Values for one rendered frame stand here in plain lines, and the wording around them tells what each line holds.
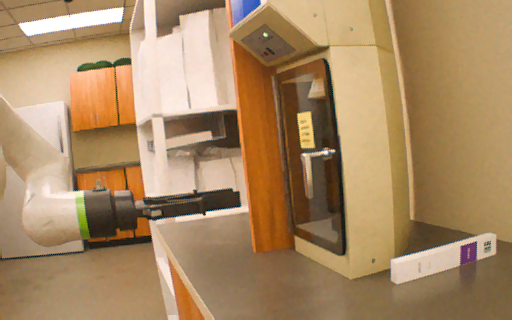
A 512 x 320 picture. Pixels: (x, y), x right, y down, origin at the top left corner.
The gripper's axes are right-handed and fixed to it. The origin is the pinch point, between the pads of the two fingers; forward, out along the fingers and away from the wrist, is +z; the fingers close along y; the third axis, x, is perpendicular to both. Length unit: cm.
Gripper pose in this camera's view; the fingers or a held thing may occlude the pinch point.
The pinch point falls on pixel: (219, 199)
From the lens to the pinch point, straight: 95.9
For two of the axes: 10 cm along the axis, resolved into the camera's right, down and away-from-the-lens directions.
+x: 1.0, 9.9, 0.7
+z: 9.5, -1.1, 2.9
